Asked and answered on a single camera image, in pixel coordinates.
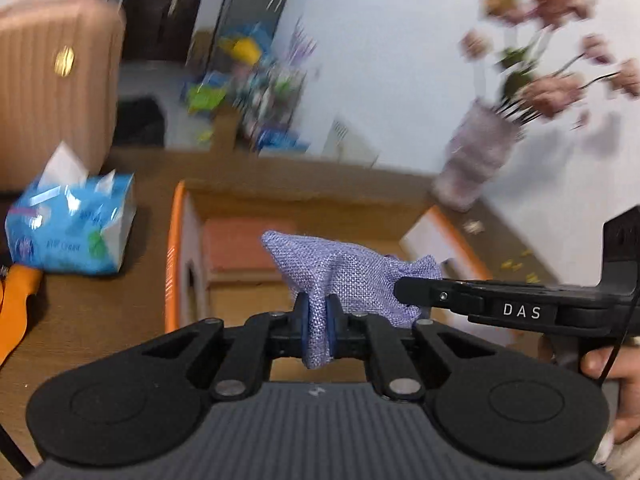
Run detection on orange strap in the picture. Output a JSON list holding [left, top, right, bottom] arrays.
[[0, 265, 45, 367]]

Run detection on person's right hand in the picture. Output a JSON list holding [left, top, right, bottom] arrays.
[[580, 336, 640, 446]]

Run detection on textured pale vase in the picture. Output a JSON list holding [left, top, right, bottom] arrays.
[[432, 100, 524, 212]]

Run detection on black bag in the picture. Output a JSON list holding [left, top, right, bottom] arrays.
[[116, 97, 166, 149]]

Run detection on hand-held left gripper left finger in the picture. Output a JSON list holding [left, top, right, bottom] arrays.
[[140, 292, 313, 402]]

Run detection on dried pink roses bouquet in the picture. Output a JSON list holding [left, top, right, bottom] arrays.
[[459, 0, 640, 128]]

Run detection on pink ribbed suitcase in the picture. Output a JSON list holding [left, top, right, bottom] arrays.
[[0, 0, 126, 193]]

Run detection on orange-edged cardboard box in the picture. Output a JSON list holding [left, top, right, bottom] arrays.
[[165, 180, 507, 343]]

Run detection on blue tissue pack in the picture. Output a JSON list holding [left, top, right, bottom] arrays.
[[5, 142, 137, 276]]

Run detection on lavender burlap pouch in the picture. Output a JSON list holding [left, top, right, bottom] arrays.
[[261, 230, 443, 370]]

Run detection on dark wooden door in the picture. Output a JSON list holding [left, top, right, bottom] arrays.
[[92, 0, 213, 64]]

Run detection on pile of colourful packets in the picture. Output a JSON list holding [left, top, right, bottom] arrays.
[[182, 20, 318, 154]]

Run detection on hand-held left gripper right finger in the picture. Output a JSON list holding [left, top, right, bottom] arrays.
[[325, 294, 497, 402]]

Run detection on scattered yellow crumbs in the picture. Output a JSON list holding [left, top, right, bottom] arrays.
[[501, 249, 540, 282]]

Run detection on brick-red box insert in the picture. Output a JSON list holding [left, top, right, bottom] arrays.
[[201, 217, 302, 283]]

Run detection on white flat panel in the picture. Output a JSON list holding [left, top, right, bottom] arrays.
[[322, 118, 381, 167]]

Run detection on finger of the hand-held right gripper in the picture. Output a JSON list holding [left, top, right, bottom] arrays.
[[394, 276, 558, 327]]

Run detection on small brown carton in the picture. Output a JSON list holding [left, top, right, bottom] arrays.
[[210, 109, 242, 152]]

